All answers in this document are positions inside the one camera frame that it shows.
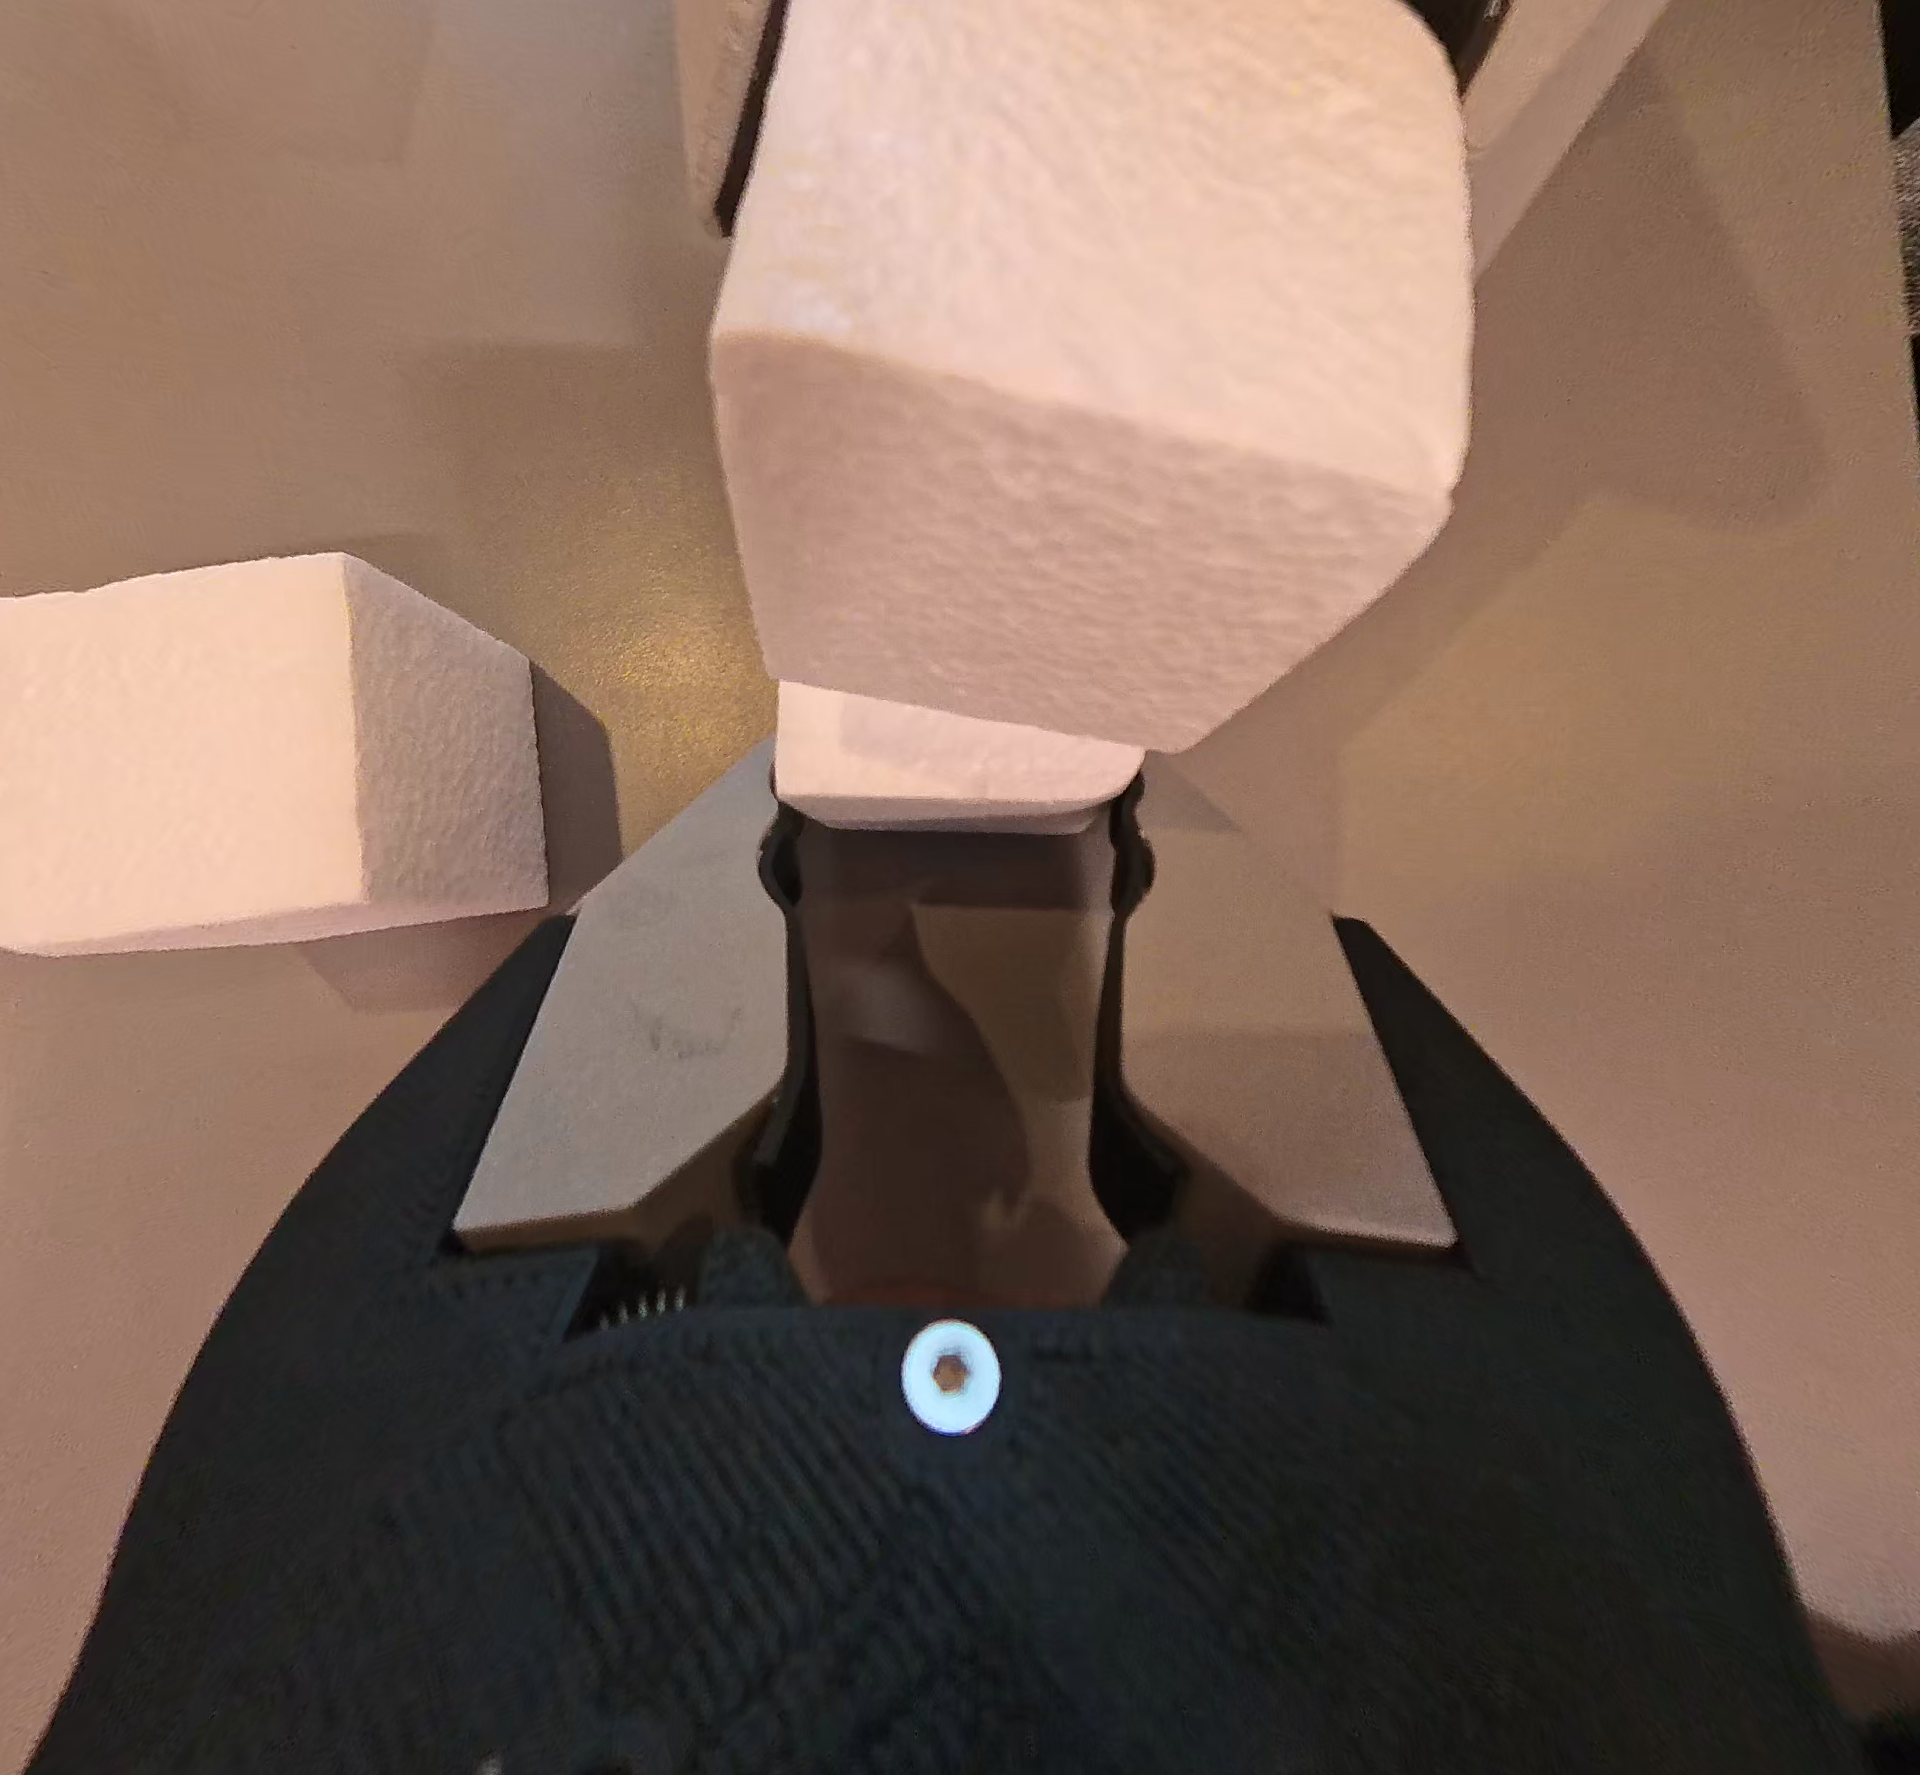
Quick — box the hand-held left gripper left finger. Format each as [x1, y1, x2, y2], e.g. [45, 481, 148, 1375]
[455, 741, 825, 1243]

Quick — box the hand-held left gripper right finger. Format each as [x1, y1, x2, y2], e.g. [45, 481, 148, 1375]
[1093, 771, 1465, 1251]

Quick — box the white hard foam cube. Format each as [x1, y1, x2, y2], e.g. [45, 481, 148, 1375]
[775, 680, 1145, 836]
[709, 0, 1475, 756]
[0, 551, 550, 958]

